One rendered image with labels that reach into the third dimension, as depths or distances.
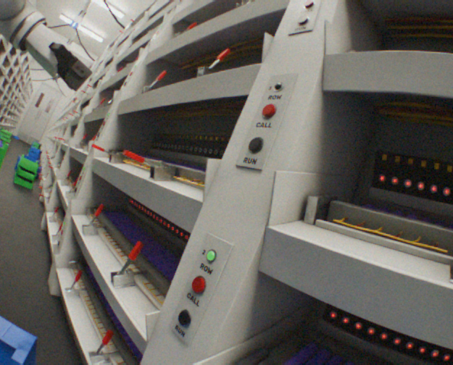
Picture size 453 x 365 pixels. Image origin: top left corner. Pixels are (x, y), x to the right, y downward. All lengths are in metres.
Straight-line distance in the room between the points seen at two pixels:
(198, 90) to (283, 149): 0.25
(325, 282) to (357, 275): 0.03
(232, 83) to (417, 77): 0.26
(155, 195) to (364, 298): 0.32
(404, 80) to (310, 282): 0.20
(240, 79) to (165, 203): 0.21
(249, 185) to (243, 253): 0.07
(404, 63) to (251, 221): 0.22
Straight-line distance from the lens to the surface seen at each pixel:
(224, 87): 0.41
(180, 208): 0.35
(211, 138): 0.61
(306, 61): 0.32
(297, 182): 0.26
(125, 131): 0.89
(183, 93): 0.51
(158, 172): 0.43
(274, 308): 0.32
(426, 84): 0.27
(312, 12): 0.39
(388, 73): 0.28
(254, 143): 0.28
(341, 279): 0.21
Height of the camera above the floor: 0.51
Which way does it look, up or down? 7 degrees up
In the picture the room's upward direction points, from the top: 22 degrees clockwise
